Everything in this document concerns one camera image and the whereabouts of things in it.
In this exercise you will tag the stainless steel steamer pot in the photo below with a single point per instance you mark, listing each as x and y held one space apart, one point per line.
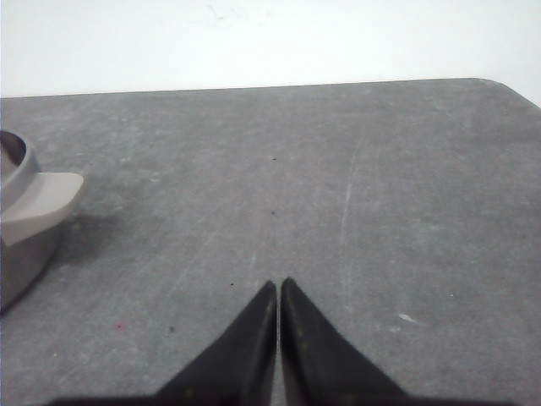
34 206

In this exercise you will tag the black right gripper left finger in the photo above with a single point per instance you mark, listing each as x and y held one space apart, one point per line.
238 368

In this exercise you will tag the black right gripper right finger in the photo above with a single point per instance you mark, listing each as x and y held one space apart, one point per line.
319 364

